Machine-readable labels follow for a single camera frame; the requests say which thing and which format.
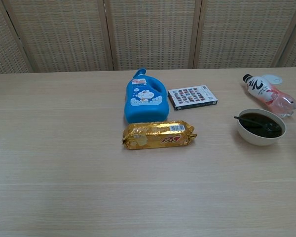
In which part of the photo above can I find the pink drink bottle black cap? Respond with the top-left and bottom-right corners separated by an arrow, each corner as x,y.
242,74 -> 296,118

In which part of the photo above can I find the gold biscuit pack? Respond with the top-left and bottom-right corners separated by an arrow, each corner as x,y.
120,120 -> 198,151

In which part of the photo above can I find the white bowl dark inside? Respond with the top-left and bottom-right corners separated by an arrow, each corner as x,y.
237,108 -> 287,146

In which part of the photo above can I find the blue detergent bottle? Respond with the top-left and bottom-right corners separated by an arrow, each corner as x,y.
124,69 -> 170,124

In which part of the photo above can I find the black plastic spoon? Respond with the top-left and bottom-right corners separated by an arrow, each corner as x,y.
233,115 -> 277,132

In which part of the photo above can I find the playing card box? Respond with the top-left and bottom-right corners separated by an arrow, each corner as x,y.
167,84 -> 219,111

